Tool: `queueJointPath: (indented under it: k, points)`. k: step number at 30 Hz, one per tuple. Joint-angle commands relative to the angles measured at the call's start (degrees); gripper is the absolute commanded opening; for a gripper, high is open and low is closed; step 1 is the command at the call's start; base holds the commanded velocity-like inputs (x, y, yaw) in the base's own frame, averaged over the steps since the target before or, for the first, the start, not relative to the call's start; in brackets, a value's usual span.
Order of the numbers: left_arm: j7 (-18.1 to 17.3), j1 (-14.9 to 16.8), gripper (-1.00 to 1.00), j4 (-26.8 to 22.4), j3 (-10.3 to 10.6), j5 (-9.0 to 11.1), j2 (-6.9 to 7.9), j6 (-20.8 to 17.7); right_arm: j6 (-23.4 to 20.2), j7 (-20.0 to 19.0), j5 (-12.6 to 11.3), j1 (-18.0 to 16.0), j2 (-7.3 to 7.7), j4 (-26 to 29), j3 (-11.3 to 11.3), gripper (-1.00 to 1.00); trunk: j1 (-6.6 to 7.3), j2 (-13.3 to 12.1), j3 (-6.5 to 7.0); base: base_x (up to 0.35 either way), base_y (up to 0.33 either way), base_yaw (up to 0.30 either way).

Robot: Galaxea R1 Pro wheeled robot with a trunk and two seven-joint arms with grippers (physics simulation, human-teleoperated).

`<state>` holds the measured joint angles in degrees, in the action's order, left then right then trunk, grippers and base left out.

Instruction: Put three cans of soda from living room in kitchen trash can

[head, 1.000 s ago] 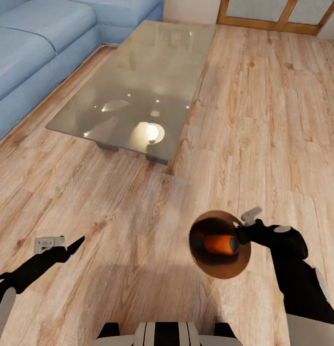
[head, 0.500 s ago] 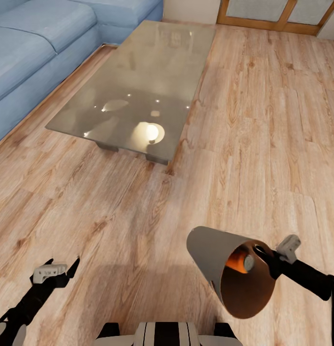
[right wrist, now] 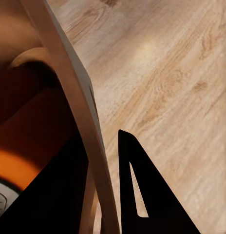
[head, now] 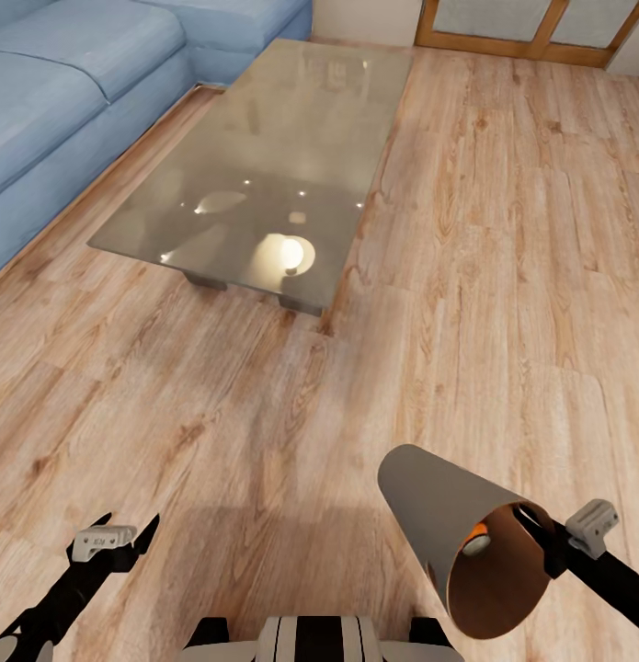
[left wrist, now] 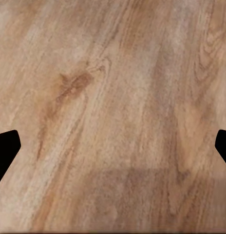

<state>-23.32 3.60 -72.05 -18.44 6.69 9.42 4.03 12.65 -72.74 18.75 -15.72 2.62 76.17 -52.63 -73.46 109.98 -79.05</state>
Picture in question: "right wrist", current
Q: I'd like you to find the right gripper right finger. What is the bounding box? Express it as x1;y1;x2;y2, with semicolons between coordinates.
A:
118;130;200;234

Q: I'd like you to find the trash can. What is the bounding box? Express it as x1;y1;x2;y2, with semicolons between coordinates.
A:
0;0;120;234

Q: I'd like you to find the can of soda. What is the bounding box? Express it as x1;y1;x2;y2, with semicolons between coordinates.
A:
0;88;79;217
0;66;49;126

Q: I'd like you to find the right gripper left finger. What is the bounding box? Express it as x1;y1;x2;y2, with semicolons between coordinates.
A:
0;133;89;234

